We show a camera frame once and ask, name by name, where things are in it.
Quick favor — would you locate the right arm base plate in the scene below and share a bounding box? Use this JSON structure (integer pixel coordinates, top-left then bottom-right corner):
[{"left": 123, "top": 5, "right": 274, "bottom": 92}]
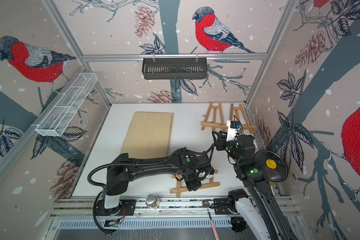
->
[{"left": 213, "top": 198, "right": 238, "bottom": 215}]

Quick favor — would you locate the green circuit board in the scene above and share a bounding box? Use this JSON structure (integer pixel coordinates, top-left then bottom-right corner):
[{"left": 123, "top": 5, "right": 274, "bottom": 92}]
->
[{"left": 104, "top": 219, "right": 121, "bottom": 228}]

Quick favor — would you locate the wooden easel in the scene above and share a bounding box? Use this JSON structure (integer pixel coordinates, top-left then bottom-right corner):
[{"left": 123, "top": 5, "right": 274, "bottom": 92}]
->
[
  {"left": 201, "top": 103, "right": 228, "bottom": 132},
  {"left": 170, "top": 174, "right": 221, "bottom": 198},
  {"left": 229, "top": 104, "right": 256, "bottom": 134}
]

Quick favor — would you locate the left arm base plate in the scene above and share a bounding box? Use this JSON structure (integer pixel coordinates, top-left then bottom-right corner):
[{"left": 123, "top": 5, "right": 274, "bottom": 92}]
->
[{"left": 93, "top": 199, "right": 136, "bottom": 217}]

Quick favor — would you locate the white wire mesh basket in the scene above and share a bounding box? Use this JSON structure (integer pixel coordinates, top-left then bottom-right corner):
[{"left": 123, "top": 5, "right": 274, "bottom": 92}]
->
[{"left": 36, "top": 73, "right": 98, "bottom": 137}]

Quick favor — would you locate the pink handled spoon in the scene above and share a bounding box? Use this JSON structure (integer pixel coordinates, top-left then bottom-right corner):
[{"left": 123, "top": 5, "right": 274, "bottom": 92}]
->
[{"left": 202, "top": 200, "right": 220, "bottom": 240}]

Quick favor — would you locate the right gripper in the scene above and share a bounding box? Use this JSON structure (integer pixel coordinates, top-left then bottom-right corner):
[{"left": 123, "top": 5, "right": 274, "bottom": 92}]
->
[{"left": 213, "top": 129, "right": 244, "bottom": 166}]

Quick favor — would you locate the plywood board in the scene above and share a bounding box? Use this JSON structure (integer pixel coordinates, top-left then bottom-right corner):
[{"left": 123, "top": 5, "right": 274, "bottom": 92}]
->
[{"left": 120, "top": 112, "right": 174, "bottom": 159}]

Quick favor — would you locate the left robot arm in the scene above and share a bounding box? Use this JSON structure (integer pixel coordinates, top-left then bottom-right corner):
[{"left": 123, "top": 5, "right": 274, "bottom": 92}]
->
[{"left": 104, "top": 146, "right": 215, "bottom": 210}]

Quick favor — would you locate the black hanging basket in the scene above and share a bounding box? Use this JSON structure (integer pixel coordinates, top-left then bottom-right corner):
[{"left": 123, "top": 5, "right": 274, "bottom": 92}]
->
[{"left": 142, "top": 58, "right": 208, "bottom": 80}]

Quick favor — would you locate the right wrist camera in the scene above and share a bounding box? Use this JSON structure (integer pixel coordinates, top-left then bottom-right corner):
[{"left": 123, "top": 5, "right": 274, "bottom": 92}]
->
[{"left": 227, "top": 120, "right": 242, "bottom": 141}]

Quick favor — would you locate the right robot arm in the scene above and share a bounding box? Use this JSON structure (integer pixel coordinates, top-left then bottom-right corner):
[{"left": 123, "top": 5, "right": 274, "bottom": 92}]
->
[{"left": 212, "top": 131, "right": 297, "bottom": 240}]

